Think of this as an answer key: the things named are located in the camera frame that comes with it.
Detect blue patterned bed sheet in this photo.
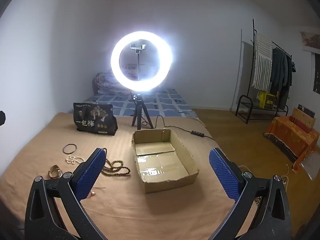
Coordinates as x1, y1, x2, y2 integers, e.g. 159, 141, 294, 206
82, 87, 198, 118

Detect brown wooden bead necklace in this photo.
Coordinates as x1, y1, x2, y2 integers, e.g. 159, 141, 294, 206
101, 147, 131, 177

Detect dark hanging clothes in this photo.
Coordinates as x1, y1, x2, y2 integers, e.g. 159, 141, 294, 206
269, 47, 297, 109

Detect white pearl necklace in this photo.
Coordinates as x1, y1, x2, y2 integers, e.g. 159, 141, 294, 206
65, 155, 85, 166

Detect yellow box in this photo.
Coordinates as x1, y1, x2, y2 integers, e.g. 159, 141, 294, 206
257, 91, 276, 109

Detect striped white cloth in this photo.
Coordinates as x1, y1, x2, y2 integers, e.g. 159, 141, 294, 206
251, 32, 273, 90

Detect white ring light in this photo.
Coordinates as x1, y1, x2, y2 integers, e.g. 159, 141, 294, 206
111, 31, 173, 92

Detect black tripod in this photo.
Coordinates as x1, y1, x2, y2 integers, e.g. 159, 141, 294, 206
131, 93, 154, 130

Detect gold bangle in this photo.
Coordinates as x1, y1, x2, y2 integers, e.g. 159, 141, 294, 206
48, 165, 64, 179

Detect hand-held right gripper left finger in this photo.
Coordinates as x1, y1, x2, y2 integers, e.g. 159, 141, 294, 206
25, 147, 107, 240

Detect orange cloth covered table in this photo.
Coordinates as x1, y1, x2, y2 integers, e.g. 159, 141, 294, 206
264, 116, 320, 173

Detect black clothes rack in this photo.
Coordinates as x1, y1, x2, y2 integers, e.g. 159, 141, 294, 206
236, 19, 293, 124

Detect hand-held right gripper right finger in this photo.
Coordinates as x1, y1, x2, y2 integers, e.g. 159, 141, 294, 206
209, 147, 292, 240

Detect clear plastic bag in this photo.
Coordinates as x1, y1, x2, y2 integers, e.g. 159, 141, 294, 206
299, 152, 320, 180

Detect black power cable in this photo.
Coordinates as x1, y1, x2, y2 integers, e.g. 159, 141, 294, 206
141, 115, 216, 141

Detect wall poster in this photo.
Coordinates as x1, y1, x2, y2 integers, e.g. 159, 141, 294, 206
300, 31, 320, 53

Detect brown cardboard carton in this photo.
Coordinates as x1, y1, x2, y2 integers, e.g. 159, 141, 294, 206
290, 104, 317, 133

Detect folded floral quilt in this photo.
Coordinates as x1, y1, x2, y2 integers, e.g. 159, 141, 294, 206
92, 64, 151, 94

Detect cardboard box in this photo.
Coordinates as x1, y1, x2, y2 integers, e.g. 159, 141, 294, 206
132, 128, 200, 194

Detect phone holder clamp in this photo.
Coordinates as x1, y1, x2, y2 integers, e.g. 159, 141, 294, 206
130, 44, 147, 54

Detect black snack bag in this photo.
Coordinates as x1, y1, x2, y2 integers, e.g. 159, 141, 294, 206
73, 102, 118, 136

